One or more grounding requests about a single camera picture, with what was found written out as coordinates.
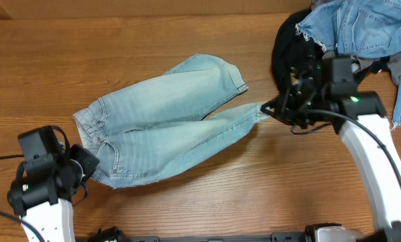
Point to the grey cloth garment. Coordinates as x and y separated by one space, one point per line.
398 64

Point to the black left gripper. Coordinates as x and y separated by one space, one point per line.
86 161

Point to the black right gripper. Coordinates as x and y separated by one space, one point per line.
284 109

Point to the black garment with patterned lining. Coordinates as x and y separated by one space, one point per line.
297 62

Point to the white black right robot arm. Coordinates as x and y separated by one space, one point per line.
360 120

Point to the blue frayed denim jeans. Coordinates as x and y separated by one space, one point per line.
368 28

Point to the light blue denim shorts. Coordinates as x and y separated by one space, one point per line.
161 127

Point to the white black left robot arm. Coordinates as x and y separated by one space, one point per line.
51 174

